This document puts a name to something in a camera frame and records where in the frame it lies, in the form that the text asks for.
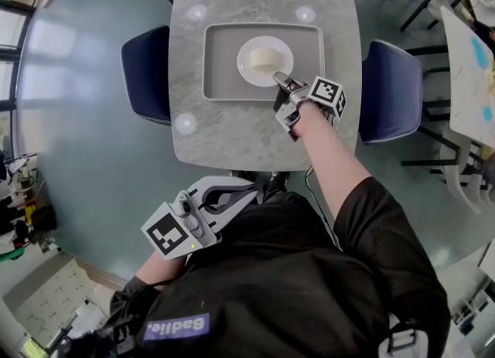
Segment person's black shirt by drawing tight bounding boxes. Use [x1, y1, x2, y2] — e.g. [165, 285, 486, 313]
[110, 176, 452, 358]

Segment white storage rack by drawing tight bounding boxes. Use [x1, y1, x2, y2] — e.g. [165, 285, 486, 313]
[448, 274, 495, 334]

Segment person's right shoe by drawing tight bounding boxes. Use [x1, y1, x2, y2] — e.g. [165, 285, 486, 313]
[270, 170, 291, 188]

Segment person's left shoe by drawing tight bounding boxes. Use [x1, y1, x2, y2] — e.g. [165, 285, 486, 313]
[227, 169, 256, 182]

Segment pale food block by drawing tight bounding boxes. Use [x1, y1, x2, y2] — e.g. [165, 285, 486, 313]
[249, 47, 280, 73]

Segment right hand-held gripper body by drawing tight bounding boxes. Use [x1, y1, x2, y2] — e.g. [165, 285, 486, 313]
[274, 75, 348, 141]

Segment black strap buckle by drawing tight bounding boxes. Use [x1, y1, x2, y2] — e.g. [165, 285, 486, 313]
[114, 323, 136, 356]

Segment grey marble dining table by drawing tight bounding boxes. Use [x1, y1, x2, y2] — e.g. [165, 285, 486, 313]
[168, 0, 363, 172]

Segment white marble table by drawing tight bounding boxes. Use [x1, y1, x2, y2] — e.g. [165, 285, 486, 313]
[419, 5, 495, 148]

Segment large blue coaster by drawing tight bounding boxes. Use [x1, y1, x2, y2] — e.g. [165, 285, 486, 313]
[470, 36, 489, 67]

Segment person's left forearm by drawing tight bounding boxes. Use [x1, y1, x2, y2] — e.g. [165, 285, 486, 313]
[135, 250, 186, 286]

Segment white speckled counter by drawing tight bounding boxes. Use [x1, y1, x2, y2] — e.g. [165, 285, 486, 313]
[0, 259, 128, 358]

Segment grey rectangular tray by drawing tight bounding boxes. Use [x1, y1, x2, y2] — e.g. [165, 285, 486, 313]
[201, 22, 325, 101]

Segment black cable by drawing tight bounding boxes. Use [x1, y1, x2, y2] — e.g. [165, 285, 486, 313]
[304, 165, 343, 251]
[123, 278, 183, 311]

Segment cluttered equipment rack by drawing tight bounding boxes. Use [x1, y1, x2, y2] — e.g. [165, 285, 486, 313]
[0, 151, 59, 261]

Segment person's right forearm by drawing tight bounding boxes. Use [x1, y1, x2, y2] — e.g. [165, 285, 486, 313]
[289, 103, 374, 220]

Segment grey strap buckle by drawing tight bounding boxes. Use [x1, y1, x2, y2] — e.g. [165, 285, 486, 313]
[381, 323, 421, 358]

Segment white round plate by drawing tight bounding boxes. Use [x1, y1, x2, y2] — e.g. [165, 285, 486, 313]
[236, 35, 294, 87]

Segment black framed window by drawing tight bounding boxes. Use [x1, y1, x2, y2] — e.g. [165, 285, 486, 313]
[0, 0, 38, 156]

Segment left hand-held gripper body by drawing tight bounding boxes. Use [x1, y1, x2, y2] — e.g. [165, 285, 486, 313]
[141, 189, 224, 261]

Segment person's shoe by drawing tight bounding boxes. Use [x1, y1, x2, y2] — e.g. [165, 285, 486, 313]
[227, 169, 256, 182]
[270, 170, 291, 188]

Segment white paper sheets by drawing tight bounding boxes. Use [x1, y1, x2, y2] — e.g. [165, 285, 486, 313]
[73, 300, 109, 334]

